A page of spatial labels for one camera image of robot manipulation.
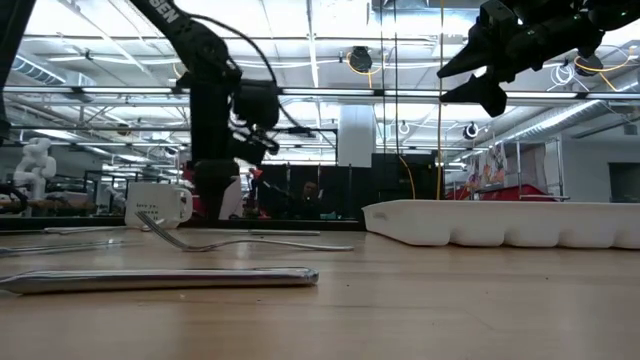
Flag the pale pink cloth cover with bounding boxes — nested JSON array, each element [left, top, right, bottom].
[[227, 174, 244, 220]]

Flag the white square column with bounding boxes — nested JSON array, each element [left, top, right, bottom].
[[338, 104, 376, 169]]

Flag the dark wall screen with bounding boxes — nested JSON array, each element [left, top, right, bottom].
[[608, 161, 640, 203]]

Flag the person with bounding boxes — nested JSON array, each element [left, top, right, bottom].
[[298, 179, 322, 220]]

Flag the silver fork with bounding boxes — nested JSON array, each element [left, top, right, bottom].
[[134, 211, 355, 253]]

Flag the black hanging cable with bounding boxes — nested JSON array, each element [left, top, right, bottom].
[[379, 0, 386, 156], [393, 0, 400, 154]]

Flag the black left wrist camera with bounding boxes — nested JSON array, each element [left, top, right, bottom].
[[232, 79, 281, 131]]

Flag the colourful hanging poster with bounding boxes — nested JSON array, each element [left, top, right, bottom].
[[472, 142, 509, 189]]

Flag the white cutlery tray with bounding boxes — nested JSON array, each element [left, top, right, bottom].
[[362, 198, 640, 250]]

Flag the black ceiling cable reel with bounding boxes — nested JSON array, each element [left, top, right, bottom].
[[347, 45, 374, 75], [573, 52, 605, 77]]

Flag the yellow hanging cable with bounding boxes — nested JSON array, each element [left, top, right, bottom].
[[436, 0, 446, 201]]

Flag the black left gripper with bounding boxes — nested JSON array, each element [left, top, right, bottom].
[[189, 79, 281, 222]]

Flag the black partition panels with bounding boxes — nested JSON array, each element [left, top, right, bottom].
[[255, 152, 444, 221]]

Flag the silver ventilation duct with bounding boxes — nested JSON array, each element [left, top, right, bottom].
[[492, 74, 640, 147]]

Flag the black metal gantry frame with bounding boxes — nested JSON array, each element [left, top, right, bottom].
[[279, 126, 340, 166]]

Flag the red bin cart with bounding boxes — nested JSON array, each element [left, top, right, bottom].
[[444, 182, 569, 201]]

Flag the white mug with text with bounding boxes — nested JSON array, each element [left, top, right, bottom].
[[124, 182, 194, 230]]

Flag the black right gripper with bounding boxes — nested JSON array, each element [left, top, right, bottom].
[[437, 0, 606, 119]]

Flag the black aluminium table frame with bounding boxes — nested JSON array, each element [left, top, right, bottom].
[[0, 215, 366, 232]]

